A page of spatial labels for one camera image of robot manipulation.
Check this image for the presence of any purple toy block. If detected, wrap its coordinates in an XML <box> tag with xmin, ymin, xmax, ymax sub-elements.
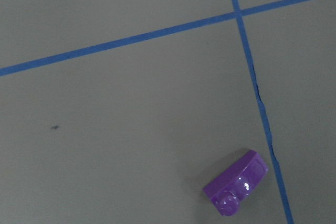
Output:
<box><xmin>203</xmin><ymin>150</ymin><xmax>269</xmax><ymax>216</ymax></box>

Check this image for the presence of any brown paper table mat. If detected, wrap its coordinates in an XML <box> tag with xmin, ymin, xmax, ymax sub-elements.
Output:
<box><xmin>1</xmin><ymin>0</ymin><xmax>335</xmax><ymax>223</ymax></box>

